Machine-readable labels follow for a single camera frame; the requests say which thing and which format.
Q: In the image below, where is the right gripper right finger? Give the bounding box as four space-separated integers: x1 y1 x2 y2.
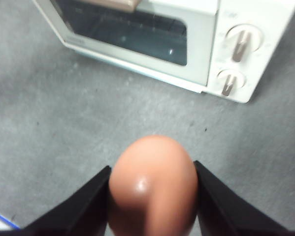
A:
193 160 295 236

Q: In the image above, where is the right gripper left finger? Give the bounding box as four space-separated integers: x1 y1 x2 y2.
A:
0 165 112 236

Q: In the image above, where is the brown egg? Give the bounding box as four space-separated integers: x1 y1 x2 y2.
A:
107 134 199 236

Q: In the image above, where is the beige oven door handle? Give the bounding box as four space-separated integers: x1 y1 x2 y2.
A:
88 0 143 12

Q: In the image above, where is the cream timer knob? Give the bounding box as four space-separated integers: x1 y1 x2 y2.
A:
216 68 246 97

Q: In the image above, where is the cream temperature knob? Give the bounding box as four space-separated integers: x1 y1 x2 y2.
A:
225 24 264 62

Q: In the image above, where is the cream Toshiba toaster oven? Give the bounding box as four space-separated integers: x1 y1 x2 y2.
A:
31 0 295 104

